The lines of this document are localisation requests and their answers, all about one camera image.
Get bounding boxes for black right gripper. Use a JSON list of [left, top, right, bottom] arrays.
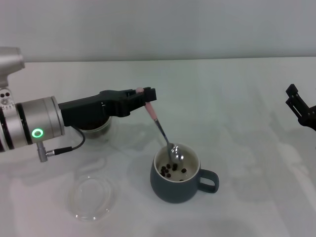
[[285, 83, 316, 132]]

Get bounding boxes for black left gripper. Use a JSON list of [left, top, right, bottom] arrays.
[[58, 88, 158, 127]]

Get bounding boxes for pink handled metal spoon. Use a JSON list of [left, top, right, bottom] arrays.
[[136, 86, 185, 164]]

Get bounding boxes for coffee beans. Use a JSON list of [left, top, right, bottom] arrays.
[[80, 120, 106, 131], [159, 162, 188, 182]]

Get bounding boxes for dark blue ceramic mug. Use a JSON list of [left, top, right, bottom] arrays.
[[150, 142, 220, 204]]

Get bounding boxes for clear glass cup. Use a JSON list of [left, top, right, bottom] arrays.
[[78, 116, 112, 140]]

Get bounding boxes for coffee beans in glass cup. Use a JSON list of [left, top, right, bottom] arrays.
[[80, 120, 106, 131]]

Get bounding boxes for clear glass spoon dish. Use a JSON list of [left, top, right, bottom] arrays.
[[69, 174, 118, 222]]

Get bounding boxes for black cable with silver plug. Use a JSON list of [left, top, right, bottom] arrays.
[[37, 127, 86, 163]]

